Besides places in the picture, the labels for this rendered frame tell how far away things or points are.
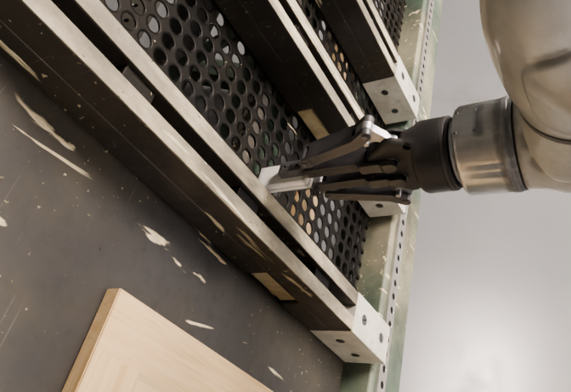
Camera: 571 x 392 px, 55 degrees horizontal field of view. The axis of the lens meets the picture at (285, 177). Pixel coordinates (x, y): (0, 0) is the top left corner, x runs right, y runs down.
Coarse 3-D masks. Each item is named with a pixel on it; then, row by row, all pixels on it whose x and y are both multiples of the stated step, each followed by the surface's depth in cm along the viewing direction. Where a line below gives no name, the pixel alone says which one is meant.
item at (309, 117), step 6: (300, 114) 86; (306, 114) 86; (312, 114) 85; (306, 120) 87; (312, 120) 86; (318, 120) 86; (312, 126) 88; (318, 126) 87; (324, 126) 87; (312, 132) 89; (318, 132) 88; (324, 132) 88; (318, 138) 90
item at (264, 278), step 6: (258, 276) 70; (264, 276) 70; (270, 276) 70; (264, 282) 72; (270, 282) 71; (276, 282) 71; (270, 288) 73; (276, 288) 72; (282, 288) 72; (276, 294) 74; (282, 294) 73; (288, 294) 73
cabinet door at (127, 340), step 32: (96, 320) 50; (128, 320) 51; (160, 320) 54; (96, 352) 48; (128, 352) 51; (160, 352) 54; (192, 352) 58; (96, 384) 47; (128, 384) 50; (160, 384) 53; (192, 384) 57; (224, 384) 61; (256, 384) 66
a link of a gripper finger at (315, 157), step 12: (360, 120) 55; (372, 120) 55; (336, 132) 58; (348, 132) 56; (360, 132) 54; (312, 144) 60; (324, 144) 58; (336, 144) 57; (348, 144) 55; (360, 144) 55; (312, 156) 58; (324, 156) 58; (336, 156) 57
